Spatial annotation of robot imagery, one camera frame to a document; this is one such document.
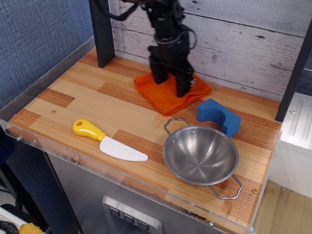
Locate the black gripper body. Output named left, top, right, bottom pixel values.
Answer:
left=148, top=36, right=194, bottom=73

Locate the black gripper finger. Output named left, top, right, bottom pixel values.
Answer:
left=175, top=70, right=195, bottom=98
left=150, top=59, right=168, bottom=84

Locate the orange cloth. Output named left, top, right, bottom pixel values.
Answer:
left=134, top=72, right=212, bottom=116

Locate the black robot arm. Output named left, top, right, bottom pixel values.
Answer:
left=95, top=0, right=197, bottom=98

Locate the blue arch block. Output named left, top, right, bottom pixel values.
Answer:
left=196, top=98, right=241, bottom=137

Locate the white ribbed box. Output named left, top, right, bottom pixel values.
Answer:
left=268, top=93, right=312, bottom=197

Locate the grey button control panel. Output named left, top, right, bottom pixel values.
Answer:
left=102, top=195, right=163, bottom=234

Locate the clear acrylic edge guard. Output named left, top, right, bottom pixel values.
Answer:
left=0, top=39, right=281, bottom=234

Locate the steel two-handled pot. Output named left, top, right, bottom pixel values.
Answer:
left=163, top=123, right=243, bottom=200

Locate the left dark vertical post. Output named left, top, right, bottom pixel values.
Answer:
left=89, top=0, right=115, bottom=68

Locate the dark vertical post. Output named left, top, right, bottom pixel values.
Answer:
left=89, top=0, right=115, bottom=68
left=275, top=22, right=312, bottom=122

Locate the yellow-handled white toy knife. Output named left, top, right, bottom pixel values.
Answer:
left=72, top=119, right=148, bottom=162

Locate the right dark vertical post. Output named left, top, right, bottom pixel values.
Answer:
left=275, top=22, right=312, bottom=122

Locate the yellow black cable bundle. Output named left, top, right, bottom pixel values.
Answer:
left=0, top=220, right=43, bottom=234

